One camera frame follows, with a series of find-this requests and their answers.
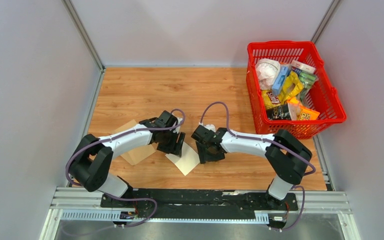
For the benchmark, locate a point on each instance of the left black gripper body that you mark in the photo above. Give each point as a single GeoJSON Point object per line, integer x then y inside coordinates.
{"type": "Point", "coordinates": [169, 138]}

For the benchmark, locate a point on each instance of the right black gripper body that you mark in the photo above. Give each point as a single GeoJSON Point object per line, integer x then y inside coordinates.
{"type": "Point", "coordinates": [206, 154]}

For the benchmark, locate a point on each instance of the white letter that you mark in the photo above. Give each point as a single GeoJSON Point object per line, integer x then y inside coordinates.
{"type": "Point", "coordinates": [187, 162]}

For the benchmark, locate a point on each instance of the brown paper envelope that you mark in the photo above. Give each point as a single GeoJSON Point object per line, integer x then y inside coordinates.
{"type": "Point", "coordinates": [134, 156]}

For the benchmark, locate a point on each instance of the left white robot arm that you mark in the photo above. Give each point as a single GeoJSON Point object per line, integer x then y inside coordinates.
{"type": "Point", "coordinates": [89, 165]}

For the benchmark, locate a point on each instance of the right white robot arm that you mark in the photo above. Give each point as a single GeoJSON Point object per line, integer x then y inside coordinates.
{"type": "Point", "coordinates": [288, 157]}

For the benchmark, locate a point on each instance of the black snack packet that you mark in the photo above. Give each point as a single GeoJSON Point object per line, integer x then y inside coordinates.
{"type": "Point", "coordinates": [281, 112]}

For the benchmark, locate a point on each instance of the blue box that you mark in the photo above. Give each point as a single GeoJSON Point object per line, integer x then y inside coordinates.
{"type": "Point", "coordinates": [279, 81]}

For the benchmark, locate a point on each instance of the orange snack bag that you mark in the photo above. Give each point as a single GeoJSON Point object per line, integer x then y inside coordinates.
{"type": "Point", "coordinates": [299, 112]}

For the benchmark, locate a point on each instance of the white crumpled bag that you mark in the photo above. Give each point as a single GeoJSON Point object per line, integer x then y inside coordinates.
{"type": "Point", "coordinates": [267, 70]}

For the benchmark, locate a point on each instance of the red plastic basket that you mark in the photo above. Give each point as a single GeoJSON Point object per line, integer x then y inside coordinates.
{"type": "Point", "coordinates": [322, 97]}

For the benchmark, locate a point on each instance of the yellow snack bag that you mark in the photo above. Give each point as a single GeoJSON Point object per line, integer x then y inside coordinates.
{"type": "Point", "coordinates": [291, 88]}

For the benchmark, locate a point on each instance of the white red small box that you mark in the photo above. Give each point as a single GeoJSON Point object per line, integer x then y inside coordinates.
{"type": "Point", "coordinates": [299, 67]}

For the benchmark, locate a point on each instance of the green packet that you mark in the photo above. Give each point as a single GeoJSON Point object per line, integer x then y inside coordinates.
{"type": "Point", "coordinates": [307, 80]}

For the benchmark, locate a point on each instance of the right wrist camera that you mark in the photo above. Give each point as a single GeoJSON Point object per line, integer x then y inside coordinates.
{"type": "Point", "coordinates": [210, 127]}

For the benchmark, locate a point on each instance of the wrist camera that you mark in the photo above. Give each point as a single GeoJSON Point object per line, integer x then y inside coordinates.
{"type": "Point", "coordinates": [210, 127]}
{"type": "Point", "coordinates": [178, 124]}

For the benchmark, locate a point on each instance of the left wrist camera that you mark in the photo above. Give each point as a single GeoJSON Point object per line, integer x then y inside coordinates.
{"type": "Point", "coordinates": [178, 124]}

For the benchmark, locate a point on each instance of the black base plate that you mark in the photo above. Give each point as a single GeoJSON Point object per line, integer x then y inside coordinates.
{"type": "Point", "coordinates": [200, 203]}

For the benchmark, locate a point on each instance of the aluminium frame rail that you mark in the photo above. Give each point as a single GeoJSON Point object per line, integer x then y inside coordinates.
{"type": "Point", "coordinates": [75, 213]}

